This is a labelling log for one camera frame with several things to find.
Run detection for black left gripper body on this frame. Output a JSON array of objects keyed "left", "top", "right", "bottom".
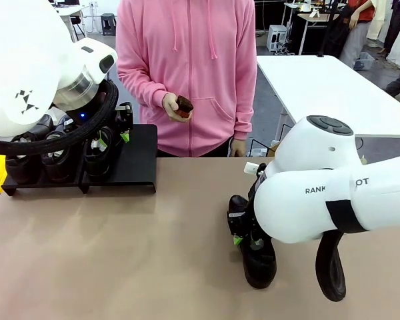
[{"left": 115, "top": 102, "right": 135, "bottom": 134}]

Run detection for person's right forearm pink sleeve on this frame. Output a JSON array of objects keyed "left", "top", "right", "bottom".
[{"left": 118, "top": 66, "right": 169, "bottom": 111}]

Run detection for person's left forearm pink sleeve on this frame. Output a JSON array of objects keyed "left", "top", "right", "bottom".
[{"left": 233, "top": 76, "right": 258, "bottom": 143}]

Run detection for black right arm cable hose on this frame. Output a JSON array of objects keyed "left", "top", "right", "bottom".
[{"left": 315, "top": 229, "right": 347, "bottom": 303}]

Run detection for black metal shoe stand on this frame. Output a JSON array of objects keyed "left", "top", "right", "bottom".
[
  {"left": 79, "top": 123, "right": 158, "bottom": 195},
  {"left": 1, "top": 125, "right": 87, "bottom": 197}
]

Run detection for brown cardboard box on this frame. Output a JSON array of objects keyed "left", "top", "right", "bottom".
[{"left": 268, "top": 139, "right": 283, "bottom": 157}]

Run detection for person's pink hoodie torso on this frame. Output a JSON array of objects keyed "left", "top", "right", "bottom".
[{"left": 115, "top": 0, "right": 258, "bottom": 157}]

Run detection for beige hanging garment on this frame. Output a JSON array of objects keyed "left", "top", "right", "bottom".
[{"left": 366, "top": 0, "right": 393, "bottom": 41}]

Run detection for grey plastic bin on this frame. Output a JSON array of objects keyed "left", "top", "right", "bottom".
[{"left": 355, "top": 51, "right": 376, "bottom": 71}]

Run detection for black stool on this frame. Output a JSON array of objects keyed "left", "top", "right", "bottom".
[{"left": 101, "top": 13, "right": 117, "bottom": 36}]

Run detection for black braided left arm hose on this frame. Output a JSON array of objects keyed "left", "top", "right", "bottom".
[{"left": 0, "top": 79, "right": 120, "bottom": 157}]

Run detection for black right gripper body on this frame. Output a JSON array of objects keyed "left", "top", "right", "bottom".
[{"left": 227, "top": 195, "right": 256, "bottom": 237}]

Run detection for dark hanging garment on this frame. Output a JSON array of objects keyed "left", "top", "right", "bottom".
[{"left": 385, "top": 0, "right": 400, "bottom": 56}]

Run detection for black velcro strap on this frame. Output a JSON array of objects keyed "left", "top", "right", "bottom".
[{"left": 325, "top": 199, "right": 367, "bottom": 234}]

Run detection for brown shoe brush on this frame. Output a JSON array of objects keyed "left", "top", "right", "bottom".
[{"left": 175, "top": 95, "right": 194, "bottom": 119}]

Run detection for white computer case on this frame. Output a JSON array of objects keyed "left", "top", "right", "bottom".
[{"left": 267, "top": 25, "right": 289, "bottom": 53}]

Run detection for person's right hand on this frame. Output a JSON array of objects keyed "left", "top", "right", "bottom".
[{"left": 162, "top": 92, "right": 187, "bottom": 123}]

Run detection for white office desk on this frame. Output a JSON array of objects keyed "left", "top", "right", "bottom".
[{"left": 53, "top": 5, "right": 87, "bottom": 43}]

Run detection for person's left hand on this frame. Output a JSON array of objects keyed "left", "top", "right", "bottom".
[{"left": 231, "top": 139, "right": 248, "bottom": 157}]

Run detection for mannequin red top grey trousers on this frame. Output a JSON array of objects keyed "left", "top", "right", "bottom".
[{"left": 339, "top": 0, "right": 376, "bottom": 69}]

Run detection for black perforated dress shoe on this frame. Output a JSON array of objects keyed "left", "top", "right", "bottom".
[
  {"left": 241, "top": 233, "right": 278, "bottom": 289},
  {"left": 84, "top": 128, "right": 117, "bottom": 177}
]

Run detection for black hanging apron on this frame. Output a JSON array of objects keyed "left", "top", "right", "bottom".
[{"left": 321, "top": 6, "right": 353, "bottom": 57}]

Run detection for black chunky casual shoe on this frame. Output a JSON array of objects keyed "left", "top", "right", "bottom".
[
  {"left": 5, "top": 146, "right": 43, "bottom": 185},
  {"left": 41, "top": 143, "right": 77, "bottom": 183}
]

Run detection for black table with wooden top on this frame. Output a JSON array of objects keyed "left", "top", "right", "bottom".
[{"left": 296, "top": 11, "right": 341, "bottom": 56}]

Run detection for black office chair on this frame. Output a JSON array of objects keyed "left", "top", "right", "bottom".
[{"left": 69, "top": 15, "right": 87, "bottom": 43}]

